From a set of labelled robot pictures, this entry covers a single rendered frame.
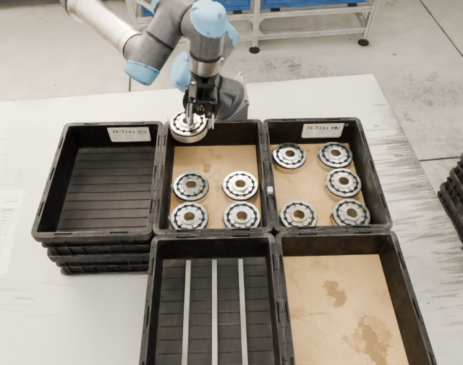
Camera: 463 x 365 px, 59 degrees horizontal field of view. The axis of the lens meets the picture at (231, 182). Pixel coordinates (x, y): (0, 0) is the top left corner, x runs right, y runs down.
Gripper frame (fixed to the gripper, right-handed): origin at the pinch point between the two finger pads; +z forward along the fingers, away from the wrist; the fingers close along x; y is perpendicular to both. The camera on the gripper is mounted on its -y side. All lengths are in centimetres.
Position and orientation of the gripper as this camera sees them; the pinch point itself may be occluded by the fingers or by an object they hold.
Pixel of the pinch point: (200, 122)
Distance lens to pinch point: 115.5
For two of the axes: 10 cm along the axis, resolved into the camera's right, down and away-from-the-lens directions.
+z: -1.2, 6.0, 7.9
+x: 9.9, 0.4, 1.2
